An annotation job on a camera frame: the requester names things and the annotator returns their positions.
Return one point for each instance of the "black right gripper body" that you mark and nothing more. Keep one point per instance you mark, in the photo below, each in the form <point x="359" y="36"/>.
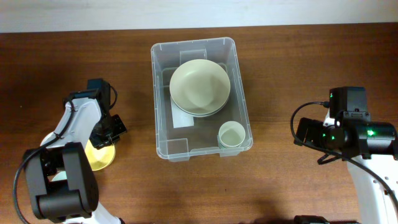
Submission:
<point x="316" y="133"/>

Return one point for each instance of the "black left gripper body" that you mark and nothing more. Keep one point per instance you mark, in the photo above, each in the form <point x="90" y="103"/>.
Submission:
<point x="109" y="130"/>

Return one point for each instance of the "yellow plastic bowl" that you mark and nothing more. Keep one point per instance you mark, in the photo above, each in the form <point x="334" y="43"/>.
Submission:
<point x="99" y="158"/>

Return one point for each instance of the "mint green plastic bowl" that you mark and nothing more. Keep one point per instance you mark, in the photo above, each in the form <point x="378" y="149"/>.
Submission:
<point x="60" y="176"/>

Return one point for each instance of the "cream plastic cup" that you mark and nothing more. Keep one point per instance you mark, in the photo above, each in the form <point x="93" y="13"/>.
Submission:
<point x="231" y="134"/>

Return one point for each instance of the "beige plastic bowl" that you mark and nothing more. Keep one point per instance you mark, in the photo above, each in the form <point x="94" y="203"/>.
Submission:
<point x="200" y="115"/>

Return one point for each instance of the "cream plastic bowl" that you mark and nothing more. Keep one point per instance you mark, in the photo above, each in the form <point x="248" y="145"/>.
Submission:
<point x="200" y="86"/>

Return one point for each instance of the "white plastic bowl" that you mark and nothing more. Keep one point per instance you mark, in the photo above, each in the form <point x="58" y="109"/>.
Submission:
<point x="49" y="140"/>

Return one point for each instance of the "light grey plastic cup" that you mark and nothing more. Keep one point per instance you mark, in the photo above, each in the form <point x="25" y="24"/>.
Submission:
<point x="219" y="143"/>

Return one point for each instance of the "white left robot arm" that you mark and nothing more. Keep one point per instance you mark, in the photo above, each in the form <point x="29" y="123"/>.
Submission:
<point x="61" y="183"/>

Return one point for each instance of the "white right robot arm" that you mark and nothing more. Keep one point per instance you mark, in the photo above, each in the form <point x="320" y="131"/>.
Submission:
<point x="370" y="151"/>

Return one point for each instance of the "white paper label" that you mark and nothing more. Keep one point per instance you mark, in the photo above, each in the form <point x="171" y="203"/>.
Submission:
<point x="180" y="119"/>

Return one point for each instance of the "clear plastic storage bin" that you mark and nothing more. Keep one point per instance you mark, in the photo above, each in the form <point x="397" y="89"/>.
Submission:
<point x="180" y="144"/>

